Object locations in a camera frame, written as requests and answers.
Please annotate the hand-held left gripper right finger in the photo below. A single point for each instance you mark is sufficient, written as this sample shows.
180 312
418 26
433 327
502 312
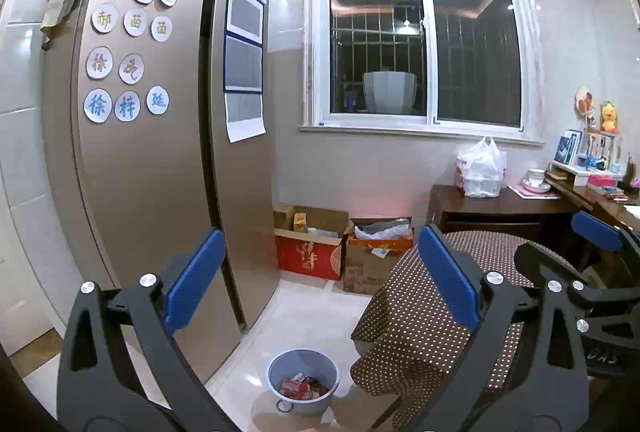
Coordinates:
445 267

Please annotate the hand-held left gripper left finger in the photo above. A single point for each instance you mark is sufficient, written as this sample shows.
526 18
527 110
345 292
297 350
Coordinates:
197 272

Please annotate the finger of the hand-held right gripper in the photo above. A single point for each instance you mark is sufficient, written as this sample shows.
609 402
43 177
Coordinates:
545 262
597 229

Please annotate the blue plastic bucket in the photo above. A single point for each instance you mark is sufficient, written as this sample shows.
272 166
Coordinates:
280 362

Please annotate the pink box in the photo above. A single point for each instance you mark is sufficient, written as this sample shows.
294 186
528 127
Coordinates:
602 183

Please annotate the brown polka dot tablecloth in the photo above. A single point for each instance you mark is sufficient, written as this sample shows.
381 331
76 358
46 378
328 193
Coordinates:
400 312

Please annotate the grey plastic bag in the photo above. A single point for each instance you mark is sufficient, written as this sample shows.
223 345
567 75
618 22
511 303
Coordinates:
382 229

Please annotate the pink mat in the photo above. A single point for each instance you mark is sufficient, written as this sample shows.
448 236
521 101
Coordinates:
520 193

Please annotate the dark wooden desk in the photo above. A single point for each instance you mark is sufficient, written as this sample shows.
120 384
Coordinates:
490 207

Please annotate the brown cardboard box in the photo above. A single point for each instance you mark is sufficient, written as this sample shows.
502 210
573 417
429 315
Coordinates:
362 272

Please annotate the row of books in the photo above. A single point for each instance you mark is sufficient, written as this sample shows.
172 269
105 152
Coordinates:
567 146

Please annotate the silver refrigerator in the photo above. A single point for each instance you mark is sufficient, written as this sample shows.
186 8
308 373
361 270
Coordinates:
150 187

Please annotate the small brown carton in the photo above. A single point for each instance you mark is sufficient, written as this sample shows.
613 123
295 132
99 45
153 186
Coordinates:
284 218

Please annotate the white plastic bag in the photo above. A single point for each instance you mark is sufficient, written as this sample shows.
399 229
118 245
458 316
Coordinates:
481 169

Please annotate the red cardboard box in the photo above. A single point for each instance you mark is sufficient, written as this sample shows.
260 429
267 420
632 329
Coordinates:
307 259

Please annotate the yellow duck toy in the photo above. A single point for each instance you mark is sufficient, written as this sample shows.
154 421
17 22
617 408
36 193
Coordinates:
609 117

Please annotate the small yellow box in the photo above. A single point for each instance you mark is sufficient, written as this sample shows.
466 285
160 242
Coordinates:
300 223

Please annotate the white printed paper sheet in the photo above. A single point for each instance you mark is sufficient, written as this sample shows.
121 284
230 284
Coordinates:
245 114

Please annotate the white flower pot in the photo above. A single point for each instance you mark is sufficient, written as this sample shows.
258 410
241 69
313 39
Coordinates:
389 92

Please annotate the blue framed paper sheet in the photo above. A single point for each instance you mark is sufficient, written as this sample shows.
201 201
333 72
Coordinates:
245 14
243 64

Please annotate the cartoon wall ornament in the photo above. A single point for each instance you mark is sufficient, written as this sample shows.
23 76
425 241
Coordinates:
585 104

